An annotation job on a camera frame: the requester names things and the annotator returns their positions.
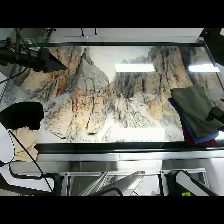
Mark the beige garment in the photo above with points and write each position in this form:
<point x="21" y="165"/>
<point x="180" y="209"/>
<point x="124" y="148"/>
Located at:
<point x="28" y="143"/>

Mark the red garment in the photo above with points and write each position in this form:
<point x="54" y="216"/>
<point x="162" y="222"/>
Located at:
<point x="193" y="142"/>

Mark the black garment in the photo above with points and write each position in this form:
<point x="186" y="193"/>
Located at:
<point x="21" y="115"/>

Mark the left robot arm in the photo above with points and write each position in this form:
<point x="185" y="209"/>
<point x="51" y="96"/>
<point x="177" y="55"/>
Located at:
<point x="33" y="60"/>

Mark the silver frame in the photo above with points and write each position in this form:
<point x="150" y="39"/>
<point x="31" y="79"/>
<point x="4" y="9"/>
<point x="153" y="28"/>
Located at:
<point x="133" y="156"/>

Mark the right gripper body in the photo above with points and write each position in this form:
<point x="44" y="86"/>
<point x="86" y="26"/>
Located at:
<point x="216" y="114"/>

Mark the green shirt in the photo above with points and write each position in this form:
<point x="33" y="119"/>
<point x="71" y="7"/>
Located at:
<point x="195" y="110"/>

